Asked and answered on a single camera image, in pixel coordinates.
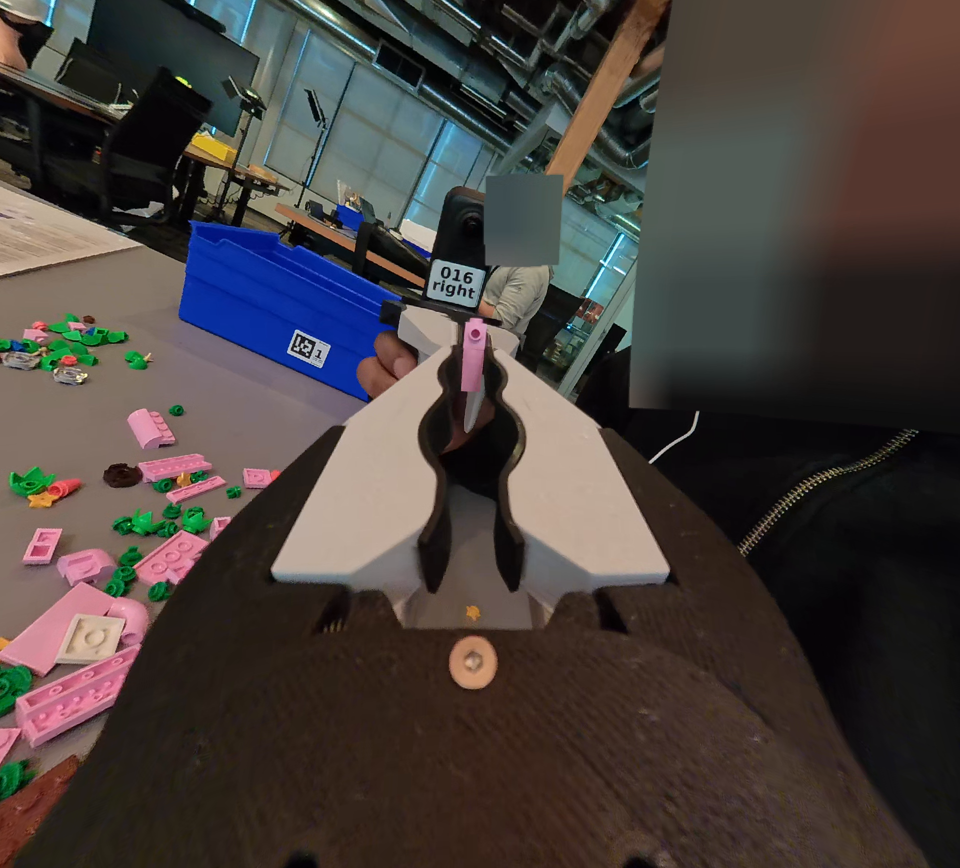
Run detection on pile of pink toy bricks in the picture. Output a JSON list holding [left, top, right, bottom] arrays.
[[0, 328, 277, 764]]

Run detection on large black screen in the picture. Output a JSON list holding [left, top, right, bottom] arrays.
[[88, 0, 261, 136]]

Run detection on white printed paper sheet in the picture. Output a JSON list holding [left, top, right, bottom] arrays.
[[0, 182, 142, 278]]

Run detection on wooden beam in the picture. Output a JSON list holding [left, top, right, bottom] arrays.
[[543, 0, 672, 194]]

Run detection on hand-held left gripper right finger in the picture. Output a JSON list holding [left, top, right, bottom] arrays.
[[490, 348, 672, 627]]

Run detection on black office chair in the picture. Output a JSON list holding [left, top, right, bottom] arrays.
[[517, 283, 628, 393], [41, 66, 215, 228], [352, 219, 410, 278]]

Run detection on black light panel stand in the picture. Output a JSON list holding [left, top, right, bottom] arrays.
[[217, 77, 269, 209], [302, 87, 330, 209]]

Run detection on thin white cable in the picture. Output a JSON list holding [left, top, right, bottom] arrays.
[[648, 411, 702, 466]]

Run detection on wooden desk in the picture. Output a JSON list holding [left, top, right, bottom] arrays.
[[273, 201, 429, 288]]

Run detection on scattered green toy pieces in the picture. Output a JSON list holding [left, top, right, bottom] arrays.
[[0, 313, 245, 799]]

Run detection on person's right hand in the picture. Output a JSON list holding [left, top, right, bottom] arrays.
[[356, 332, 419, 402]]

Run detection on pink toy piece with grey tip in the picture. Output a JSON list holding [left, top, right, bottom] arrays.
[[459, 318, 490, 436]]

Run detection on white square toy tile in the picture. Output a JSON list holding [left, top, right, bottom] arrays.
[[56, 613, 126, 665]]

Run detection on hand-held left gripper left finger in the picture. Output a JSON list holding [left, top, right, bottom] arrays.
[[268, 348, 454, 627]]

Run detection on blue plastic bin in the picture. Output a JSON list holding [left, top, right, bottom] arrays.
[[178, 219, 402, 403]]

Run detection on person's black jacket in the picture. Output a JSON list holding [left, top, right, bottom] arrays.
[[577, 347, 960, 868]]

